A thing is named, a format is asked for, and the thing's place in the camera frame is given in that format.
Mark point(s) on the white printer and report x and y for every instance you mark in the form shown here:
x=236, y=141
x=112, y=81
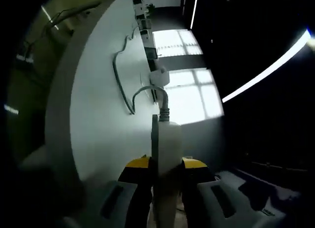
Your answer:
x=158, y=77

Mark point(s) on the white power strip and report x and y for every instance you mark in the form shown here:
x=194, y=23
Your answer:
x=169, y=144

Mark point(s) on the white plastic chair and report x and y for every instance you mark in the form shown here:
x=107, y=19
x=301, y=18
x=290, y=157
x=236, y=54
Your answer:
x=280, y=201

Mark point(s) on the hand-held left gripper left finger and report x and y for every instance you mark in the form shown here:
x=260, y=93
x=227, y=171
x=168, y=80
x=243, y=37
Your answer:
x=130, y=196

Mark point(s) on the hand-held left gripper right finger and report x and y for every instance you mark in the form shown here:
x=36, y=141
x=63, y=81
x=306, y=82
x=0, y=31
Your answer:
x=197, y=203

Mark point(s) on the small bright window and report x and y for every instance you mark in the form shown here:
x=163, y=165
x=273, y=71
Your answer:
x=172, y=43

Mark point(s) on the long ceiling light strip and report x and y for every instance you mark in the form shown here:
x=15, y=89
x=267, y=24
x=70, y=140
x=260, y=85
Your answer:
x=194, y=11
x=270, y=70

